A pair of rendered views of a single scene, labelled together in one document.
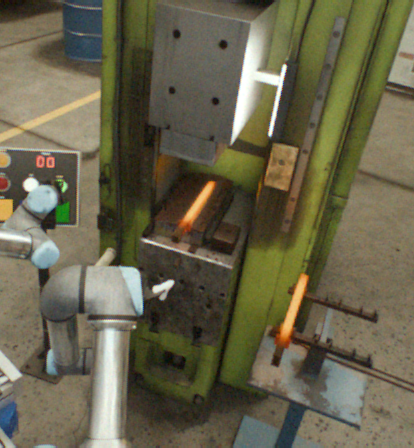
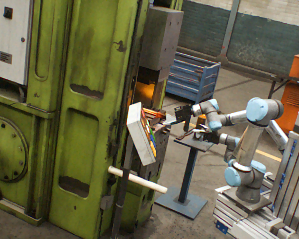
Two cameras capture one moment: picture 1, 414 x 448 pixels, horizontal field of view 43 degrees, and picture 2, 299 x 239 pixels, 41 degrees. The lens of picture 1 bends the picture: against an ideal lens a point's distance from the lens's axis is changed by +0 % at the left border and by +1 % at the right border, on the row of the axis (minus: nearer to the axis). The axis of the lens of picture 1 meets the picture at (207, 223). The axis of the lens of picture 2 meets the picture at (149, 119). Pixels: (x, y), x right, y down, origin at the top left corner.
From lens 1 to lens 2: 3.17 m
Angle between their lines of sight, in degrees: 72
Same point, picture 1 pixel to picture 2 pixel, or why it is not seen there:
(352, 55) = not seen: hidden behind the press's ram
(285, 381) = (203, 143)
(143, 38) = (139, 32)
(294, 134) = not seen: hidden behind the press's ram
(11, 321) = not seen: outside the picture
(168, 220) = (153, 117)
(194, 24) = (174, 18)
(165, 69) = (165, 41)
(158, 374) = (142, 211)
